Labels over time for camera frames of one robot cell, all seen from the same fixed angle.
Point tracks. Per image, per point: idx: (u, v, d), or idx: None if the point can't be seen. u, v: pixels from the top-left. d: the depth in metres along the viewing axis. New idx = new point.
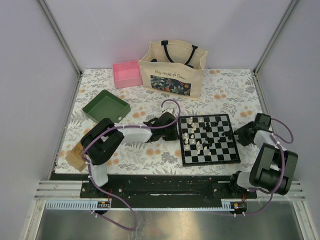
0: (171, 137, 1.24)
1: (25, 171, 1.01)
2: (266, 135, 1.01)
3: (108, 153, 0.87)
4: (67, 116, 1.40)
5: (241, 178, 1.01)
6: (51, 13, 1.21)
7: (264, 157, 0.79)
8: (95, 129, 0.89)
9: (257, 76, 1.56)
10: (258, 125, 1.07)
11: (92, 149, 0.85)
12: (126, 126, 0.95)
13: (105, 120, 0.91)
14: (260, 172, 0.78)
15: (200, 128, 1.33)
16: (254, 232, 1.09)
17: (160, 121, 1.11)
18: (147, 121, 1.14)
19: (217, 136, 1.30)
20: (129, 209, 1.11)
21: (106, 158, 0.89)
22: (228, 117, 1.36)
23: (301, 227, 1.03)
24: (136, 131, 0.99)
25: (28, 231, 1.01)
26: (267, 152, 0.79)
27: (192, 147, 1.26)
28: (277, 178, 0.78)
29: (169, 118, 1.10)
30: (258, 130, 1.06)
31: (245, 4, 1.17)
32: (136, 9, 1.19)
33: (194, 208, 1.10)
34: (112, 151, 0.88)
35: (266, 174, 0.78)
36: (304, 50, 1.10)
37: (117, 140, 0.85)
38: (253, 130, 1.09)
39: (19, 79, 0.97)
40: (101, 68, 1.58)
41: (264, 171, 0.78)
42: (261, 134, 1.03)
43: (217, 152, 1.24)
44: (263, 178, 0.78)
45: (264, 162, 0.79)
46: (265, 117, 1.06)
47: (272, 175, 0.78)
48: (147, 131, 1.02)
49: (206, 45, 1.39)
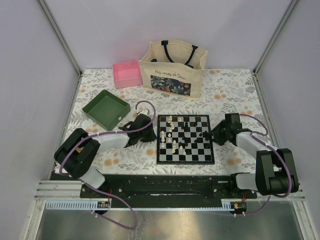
0: (150, 137, 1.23)
1: (25, 171, 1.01)
2: (248, 138, 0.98)
3: (88, 161, 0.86)
4: (67, 116, 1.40)
5: (243, 181, 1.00)
6: (50, 13, 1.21)
7: (265, 166, 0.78)
8: (68, 142, 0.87)
9: (256, 76, 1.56)
10: (232, 126, 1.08)
11: (68, 162, 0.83)
12: (104, 134, 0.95)
13: (77, 129, 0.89)
14: (268, 181, 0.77)
15: (179, 128, 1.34)
16: (254, 232, 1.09)
17: (135, 123, 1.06)
18: (122, 126, 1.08)
19: (195, 136, 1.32)
20: (129, 209, 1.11)
21: (87, 166, 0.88)
22: (209, 118, 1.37)
23: (301, 227, 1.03)
24: (114, 138, 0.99)
25: (28, 231, 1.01)
26: (265, 160, 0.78)
27: (168, 146, 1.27)
28: (285, 181, 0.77)
29: (144, 119, 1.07)
30: (236, 134, 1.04)
31: (245, 5, 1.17)
32: (136, 9, 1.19)
33: (194, 208, 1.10)
34: (90, 159, 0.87)
35: (273, 180, 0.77)
36: (304, 50, 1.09)
37: (93, 148, 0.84)
38: (231, 133, 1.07)
39: (18, 79, 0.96)
40: (101, 68, 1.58)
41: (271, 180, 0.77)
42: (242, 136, 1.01)
43: (192, 152, 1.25)
44: (273, 186, 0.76)
45: (267, 169, 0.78)
46: (235, 116, 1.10)
47: (278, 178, 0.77)
48: (122, 135, 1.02)
49: (206, 45, 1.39)
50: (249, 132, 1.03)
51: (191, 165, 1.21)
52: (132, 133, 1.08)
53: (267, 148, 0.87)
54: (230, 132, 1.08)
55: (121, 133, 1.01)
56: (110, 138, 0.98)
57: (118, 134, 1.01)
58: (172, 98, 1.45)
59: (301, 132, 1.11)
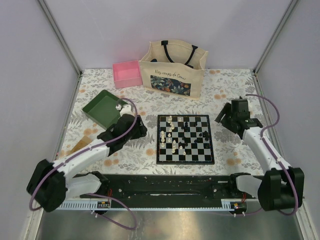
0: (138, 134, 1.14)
1: (25, 171, 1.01)
2: (257, 138, 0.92)
3: (58, 194, 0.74)
4: (67, 116, 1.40)
5: (242, 184, 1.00)
6: (50, 13, 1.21)
7: (273, 188, 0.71)
8: (35, 177, 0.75)
9: (257, 76, 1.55)
10: (239, 115, 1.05)
11: (41, 195, 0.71)
12: (70, 158, 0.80)
13: (38, 164, 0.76)
14: (273, 201, 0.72)
15: (179, 128, 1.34)
16: (254, 232, 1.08)
17: (118, 127, 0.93)
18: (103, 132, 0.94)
19: (195, 136, 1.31)
20: (125, 209, 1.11)
21: (62, 197, 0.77)
22: (209, 118, 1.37)
23: (301, 227, 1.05)
24: (88, 156, 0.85)
25: (28, 231, 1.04)
26: (275, 181, 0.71)
27: (168, 146, 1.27)
28: (291, 201, 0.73)
29: (128, 121, 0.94)
30: (245, 129, 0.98)
31: (245, 5, 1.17)
32: (136, 9, 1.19)
33: (194, 208, 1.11)
34: (59, 193, 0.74)
35: (279, 199, 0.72)
36: (304, 49, 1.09)
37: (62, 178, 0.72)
38: (239, 124, 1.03)
39: (18, 79, 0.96)
40: (100, 68, 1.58)
41: (277, 200, 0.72)
42: (251, 134, 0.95)
43: (192, 152, 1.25)
44: (277, 206, 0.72)
45: (274, 191, 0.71)
46: (242, 104, 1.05)
47: (284, 197, 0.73)
48: (102, 147, 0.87)
49: (206, 45, 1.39)
50: (259, 129, 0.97)
51: (191, 165, 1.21)
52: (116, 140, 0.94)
53: (277, 166, 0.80)
54: (236, 123, 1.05)
55: (96, 146, 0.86)
56: (83, 158, 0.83)
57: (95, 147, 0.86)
58: (172, 98, 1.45)
59: (301, 132, 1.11)
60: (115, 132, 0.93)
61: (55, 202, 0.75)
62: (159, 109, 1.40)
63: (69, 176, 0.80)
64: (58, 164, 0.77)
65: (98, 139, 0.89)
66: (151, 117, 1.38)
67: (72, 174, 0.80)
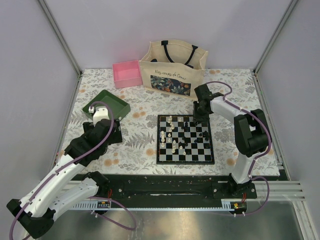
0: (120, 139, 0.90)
1: (25, 171, 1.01)
2: (222, 103, 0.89)
3: (40, 226, 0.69)
4: (67, 117, 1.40)
5: (237, 174, 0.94)
6: (50, 13, 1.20)
7: (243, 130, 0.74)
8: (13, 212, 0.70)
9: (257, 76, 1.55)
10: (204, 95, 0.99)
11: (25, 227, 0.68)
12: (35, 194, 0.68)
13: (8, 206, 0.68)
14: (248, 142, 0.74)
15: (179, 128, 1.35)
16: (255, 232, 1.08)
17: (94, 134, 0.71)
18: (79, 137, 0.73)
19: (195, 136, 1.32)
20: (124, 209, 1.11)
21: (50, 222, 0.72)
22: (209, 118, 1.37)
23: (301, 227, 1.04)
24: (56, 183, 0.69)
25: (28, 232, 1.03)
26: (242, 124, 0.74)
27: (168, 146, 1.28)
28: (263, 138, 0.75)
29: (106, 127, 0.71)
30: (210, 101, 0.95)
31: (245, 5, 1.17)
32: (136, 9, 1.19)
33: (194, 208, 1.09)
34: (40, 226, 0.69)
35: (253, 140, 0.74)
36: (304, 49, 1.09)
37: (30, 221, 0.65)
38: (205, 101, 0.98)
39: (18, 80, 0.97)
40: (100, 68, 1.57)
41: (250, 139, 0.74)
42: (215, 102, 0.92)
43: (192, 152, 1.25)
44: (253, 145, 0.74)
45: (246, 133, 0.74)
46: (203, 88, 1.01)
47: (257, 137, 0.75)
48: (71, 167, 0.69)
49: (206, 45, 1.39)
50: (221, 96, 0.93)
51: (191, 165, 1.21)
52: (95, 150, 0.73)
53: (242, 113, 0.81)
54: (202, 100, 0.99)
55: (62, 169, 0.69)
56: (50, 188, 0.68)
57: (63, 168, 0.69)
58: (172, 98, 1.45)
59: (301, 132, 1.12)
60: (92, 141, 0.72)
61: (44, 228, 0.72)
62: (159, 109, 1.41)
63: (44, 209, 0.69)
64: (24, 205, 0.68)
65: (65, 156, 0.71)
66: (152, 117, 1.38)
67: (46, 206, 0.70)
